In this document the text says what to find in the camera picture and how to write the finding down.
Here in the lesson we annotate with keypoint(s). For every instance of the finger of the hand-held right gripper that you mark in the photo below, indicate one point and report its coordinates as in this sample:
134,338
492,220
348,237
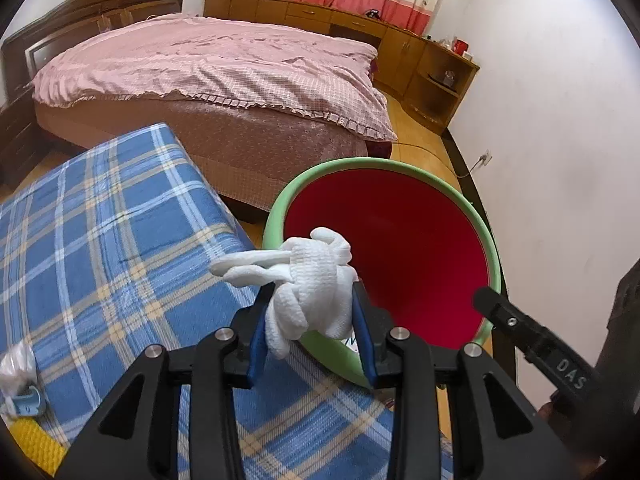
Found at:
510,320

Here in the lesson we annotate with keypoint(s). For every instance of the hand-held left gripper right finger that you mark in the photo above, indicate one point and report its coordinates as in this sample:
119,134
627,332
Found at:
364,340

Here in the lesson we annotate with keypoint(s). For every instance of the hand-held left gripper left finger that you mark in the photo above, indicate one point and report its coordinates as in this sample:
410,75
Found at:
259,345

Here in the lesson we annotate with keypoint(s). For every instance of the white knitted cloth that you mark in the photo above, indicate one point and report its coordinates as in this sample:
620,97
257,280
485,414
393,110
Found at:
315,280

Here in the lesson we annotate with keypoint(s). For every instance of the red bin with green rim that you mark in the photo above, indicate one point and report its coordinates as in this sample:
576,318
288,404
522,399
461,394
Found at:
400,240

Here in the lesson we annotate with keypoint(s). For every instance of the dark wooden bed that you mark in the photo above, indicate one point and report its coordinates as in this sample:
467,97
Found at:
280,157

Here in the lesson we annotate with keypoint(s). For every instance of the light blue plastic spoon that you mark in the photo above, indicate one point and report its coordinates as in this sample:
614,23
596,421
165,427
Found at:
27,402

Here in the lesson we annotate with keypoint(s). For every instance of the white crumpled plastic bag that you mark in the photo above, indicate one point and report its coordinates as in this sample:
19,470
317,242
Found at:
17,365

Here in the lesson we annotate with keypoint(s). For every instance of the small red box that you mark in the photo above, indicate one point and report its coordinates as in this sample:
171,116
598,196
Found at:
460,47

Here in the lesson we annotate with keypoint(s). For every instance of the long low wooden cabinet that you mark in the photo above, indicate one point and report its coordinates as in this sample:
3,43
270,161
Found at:
400,60

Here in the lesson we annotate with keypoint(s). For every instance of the pink checked blanket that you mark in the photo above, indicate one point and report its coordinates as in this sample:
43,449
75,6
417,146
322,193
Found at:
200,60

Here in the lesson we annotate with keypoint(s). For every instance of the dark wooden nightstand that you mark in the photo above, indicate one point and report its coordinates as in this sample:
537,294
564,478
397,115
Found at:
20,135

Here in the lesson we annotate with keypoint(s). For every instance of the small black object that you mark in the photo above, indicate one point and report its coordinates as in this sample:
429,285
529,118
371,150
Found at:
373,13

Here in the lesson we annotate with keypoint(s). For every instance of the white wall socket with plug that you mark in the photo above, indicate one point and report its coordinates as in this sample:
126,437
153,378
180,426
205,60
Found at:
485,157

